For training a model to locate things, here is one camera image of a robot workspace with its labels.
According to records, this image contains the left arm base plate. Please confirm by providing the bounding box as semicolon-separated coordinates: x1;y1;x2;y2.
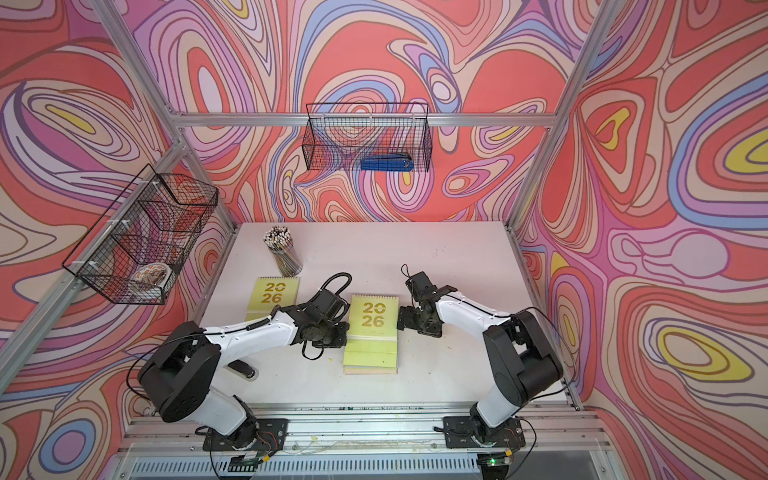
203;418;289;454

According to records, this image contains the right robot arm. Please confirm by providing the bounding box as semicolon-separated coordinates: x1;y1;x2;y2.
397;280;563;431

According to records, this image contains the black wire basket back wall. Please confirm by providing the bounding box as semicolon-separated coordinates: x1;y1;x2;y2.
302;101;433;172

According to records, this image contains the clear cup of coloured pencils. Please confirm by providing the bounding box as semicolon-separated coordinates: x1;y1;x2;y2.
264;225;302;277

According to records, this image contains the right wrist camera with cable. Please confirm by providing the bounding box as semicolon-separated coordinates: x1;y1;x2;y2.
400;264;437;302

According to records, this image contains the tape roll in basket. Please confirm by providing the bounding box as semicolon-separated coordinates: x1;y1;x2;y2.
128;262;171;297

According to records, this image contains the blue stapler in basket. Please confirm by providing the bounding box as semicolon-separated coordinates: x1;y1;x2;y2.
360;153;414;172

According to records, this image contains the beige and black stapler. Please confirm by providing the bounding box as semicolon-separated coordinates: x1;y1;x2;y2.
228;360;258;380

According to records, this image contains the peach 2026 calendar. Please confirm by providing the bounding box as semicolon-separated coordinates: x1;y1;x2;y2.
344;366;398;375

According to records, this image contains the black wire basket wall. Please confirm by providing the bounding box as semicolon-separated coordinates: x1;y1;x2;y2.
302;101;433;172
62;165;219;305

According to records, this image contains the green 2026 calendar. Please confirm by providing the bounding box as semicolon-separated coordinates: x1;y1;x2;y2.
245;277;300;321
343;294;400;369

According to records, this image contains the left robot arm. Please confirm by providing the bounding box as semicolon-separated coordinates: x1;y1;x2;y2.
137;306;349;442

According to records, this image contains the black wire basket left wall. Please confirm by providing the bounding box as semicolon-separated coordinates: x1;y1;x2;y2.
62;165;219;305

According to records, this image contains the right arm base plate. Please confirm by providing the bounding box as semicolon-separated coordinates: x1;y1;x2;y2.
433;416;526;452

